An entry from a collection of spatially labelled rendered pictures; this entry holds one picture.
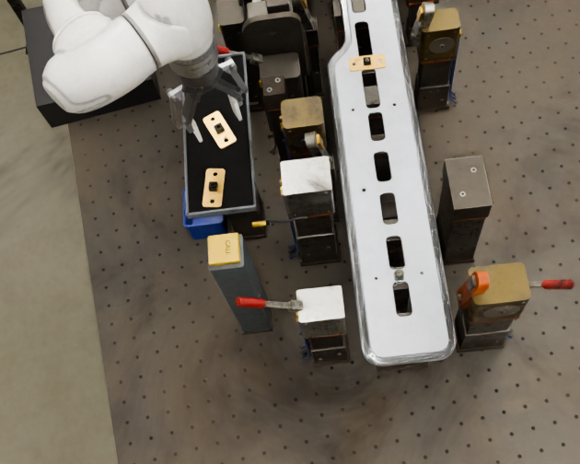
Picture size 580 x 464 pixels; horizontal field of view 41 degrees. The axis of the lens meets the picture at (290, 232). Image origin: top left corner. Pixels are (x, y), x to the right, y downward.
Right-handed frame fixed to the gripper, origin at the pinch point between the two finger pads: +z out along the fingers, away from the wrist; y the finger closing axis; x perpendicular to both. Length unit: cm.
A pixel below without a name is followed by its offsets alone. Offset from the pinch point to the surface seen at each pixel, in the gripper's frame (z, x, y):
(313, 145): 10.4, -10.4, 15.7
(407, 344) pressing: 20, -54, 11
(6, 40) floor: 120, 159, -41
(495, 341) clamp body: 44, -59, 32
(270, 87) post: 10.3, 7.2, 15.2
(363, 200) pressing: 20.2, -22.7, 20.1
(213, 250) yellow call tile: 4.2, -22.9, -13.5
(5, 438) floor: 120, 8, -101
